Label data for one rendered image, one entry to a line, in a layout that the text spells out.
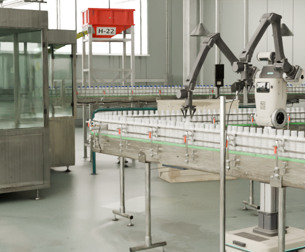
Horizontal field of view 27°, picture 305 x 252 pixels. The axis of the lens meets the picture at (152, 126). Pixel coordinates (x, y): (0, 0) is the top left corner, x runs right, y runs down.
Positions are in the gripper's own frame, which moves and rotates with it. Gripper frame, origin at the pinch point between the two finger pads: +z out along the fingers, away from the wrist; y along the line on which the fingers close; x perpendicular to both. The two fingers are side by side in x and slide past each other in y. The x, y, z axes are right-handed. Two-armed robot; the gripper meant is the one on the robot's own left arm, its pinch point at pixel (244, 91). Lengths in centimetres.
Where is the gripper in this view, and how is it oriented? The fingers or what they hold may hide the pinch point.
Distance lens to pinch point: 452.8
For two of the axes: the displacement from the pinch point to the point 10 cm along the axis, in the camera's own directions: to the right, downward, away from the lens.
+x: -5.8, -0.5, 8.1
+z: 0.1, 10.0, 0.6
